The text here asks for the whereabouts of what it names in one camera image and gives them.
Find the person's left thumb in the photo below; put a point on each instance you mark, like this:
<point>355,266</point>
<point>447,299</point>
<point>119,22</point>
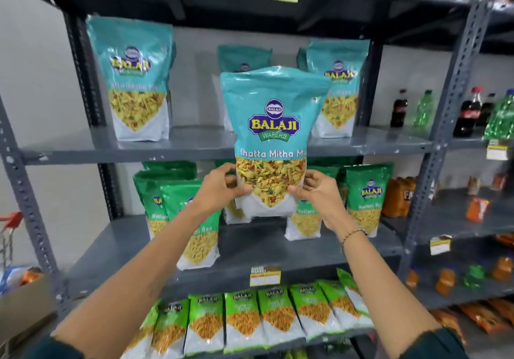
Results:
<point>242,188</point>

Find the dark green right sleeve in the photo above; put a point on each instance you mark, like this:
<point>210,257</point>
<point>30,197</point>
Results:
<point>435,346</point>

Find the person's right hand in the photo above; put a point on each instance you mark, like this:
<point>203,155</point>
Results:
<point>327,198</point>

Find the orange snack packet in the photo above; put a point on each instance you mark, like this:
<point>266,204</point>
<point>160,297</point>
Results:
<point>477,210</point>

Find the dark green sleeve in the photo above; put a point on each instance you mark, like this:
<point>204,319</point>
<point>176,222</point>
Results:
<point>52,348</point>
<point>435,346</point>

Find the grey metal shelf rack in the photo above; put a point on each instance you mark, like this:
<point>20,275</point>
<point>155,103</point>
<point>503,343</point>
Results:
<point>461,222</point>
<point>249,141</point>

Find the cardboard box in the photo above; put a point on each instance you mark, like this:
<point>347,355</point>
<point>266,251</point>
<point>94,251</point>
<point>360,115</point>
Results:
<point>24,310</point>

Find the dark green left sleeve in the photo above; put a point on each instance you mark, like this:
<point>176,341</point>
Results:
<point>52,348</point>

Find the small cola bottle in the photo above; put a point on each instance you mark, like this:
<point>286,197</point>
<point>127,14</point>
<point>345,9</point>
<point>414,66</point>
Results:
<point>399,109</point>

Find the large green soda bottle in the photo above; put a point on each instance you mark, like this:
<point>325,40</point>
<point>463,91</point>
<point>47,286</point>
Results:
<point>502,119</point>

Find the pack of orange soda bottles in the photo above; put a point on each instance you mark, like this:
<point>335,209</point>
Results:
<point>397,198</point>

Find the dark soda bottle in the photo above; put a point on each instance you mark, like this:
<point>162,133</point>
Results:
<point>487,109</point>

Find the orange chips packet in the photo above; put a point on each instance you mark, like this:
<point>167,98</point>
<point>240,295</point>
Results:
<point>484,317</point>
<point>449,324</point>

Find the person's right forearm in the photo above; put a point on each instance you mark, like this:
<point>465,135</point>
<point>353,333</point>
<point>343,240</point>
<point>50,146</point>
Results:
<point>381,282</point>

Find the small green soda bottle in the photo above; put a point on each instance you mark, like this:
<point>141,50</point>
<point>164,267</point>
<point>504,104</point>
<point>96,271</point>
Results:
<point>424,110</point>

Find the person's left hand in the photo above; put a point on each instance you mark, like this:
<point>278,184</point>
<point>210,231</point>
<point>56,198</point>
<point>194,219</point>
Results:
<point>213,194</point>

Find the red shopping cart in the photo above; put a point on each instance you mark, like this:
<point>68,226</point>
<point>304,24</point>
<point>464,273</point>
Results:
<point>10,221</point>

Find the row of light green packets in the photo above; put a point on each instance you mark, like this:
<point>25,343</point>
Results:
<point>243,318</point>

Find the person's left forearm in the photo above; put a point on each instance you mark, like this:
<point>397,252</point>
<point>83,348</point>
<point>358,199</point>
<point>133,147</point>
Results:
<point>140,274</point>

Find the small green drink bottle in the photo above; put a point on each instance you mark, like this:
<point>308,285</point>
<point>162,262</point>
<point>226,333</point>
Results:
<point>474,277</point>

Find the teal snack pouch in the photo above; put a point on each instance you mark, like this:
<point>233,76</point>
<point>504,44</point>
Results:
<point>341,97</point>
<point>273,129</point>
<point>243,59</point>
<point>134,81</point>

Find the group of green snack pouches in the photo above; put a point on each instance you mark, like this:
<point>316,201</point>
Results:
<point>369,194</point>

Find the small orange drink bottle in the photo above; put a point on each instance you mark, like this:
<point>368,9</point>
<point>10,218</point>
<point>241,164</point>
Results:
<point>503,269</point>
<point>412,278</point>
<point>445,282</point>

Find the person's right thumb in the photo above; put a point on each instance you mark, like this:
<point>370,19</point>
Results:
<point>298,192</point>

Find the small brown jar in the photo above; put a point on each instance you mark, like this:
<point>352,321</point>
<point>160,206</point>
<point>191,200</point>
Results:
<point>474,186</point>

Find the white shelf price label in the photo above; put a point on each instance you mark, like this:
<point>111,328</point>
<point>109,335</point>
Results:
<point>440,245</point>

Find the yellow shelf price label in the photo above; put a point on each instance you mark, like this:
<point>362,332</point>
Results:
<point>497,150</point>
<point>265,276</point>

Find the large cola bottle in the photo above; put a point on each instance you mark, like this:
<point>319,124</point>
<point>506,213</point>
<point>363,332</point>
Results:
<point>468,115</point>

